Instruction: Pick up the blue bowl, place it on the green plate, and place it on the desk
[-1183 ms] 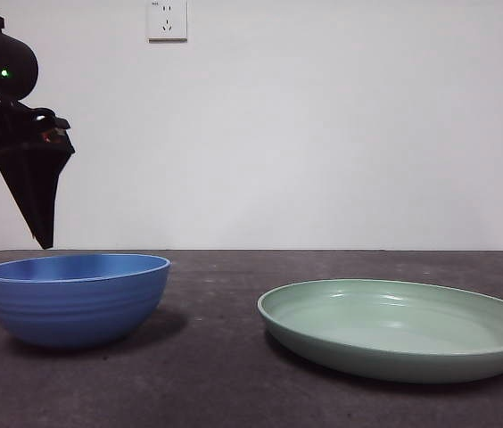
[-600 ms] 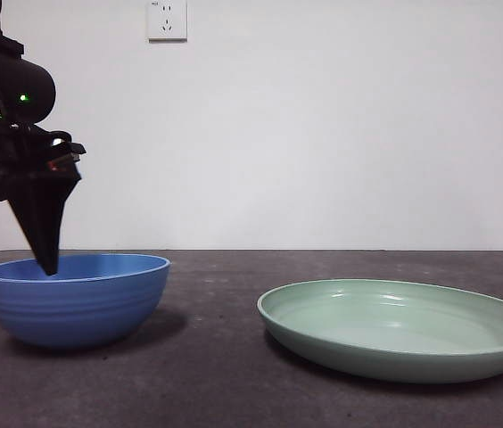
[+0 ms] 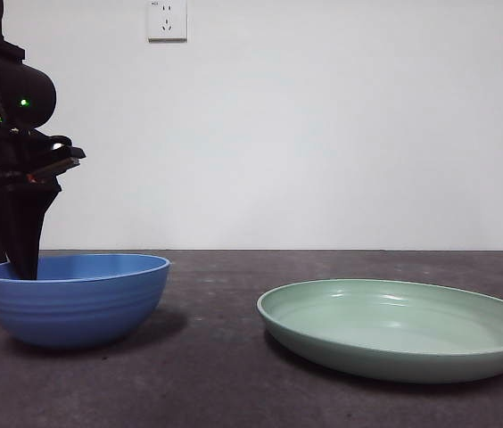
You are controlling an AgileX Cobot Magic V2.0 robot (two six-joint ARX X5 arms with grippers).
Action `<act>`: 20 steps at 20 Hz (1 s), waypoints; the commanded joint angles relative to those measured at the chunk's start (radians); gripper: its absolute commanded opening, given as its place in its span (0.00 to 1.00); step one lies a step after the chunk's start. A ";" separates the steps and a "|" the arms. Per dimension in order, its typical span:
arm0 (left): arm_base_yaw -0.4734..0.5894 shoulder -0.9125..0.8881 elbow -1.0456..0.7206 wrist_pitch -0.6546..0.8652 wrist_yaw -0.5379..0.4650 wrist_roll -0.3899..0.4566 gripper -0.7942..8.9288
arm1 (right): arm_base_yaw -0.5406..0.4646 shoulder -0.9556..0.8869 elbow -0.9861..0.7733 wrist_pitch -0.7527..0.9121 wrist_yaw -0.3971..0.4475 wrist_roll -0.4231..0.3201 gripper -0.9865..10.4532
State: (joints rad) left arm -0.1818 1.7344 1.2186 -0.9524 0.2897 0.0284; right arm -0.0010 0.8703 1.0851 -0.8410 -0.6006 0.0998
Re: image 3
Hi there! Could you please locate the white wall socket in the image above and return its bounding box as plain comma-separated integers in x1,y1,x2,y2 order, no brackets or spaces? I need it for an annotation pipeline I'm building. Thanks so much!
146,0,188,44

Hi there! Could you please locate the blue ribbed bowl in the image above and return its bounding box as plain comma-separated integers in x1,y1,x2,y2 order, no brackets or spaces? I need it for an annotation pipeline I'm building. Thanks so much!
0,252,171,350

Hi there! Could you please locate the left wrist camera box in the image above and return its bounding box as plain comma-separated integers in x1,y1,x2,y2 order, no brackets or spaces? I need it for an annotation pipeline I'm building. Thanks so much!
26,136,87,186

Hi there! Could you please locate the green round plate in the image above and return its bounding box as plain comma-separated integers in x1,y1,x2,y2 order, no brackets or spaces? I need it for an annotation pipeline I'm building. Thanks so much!
256,278,503,384

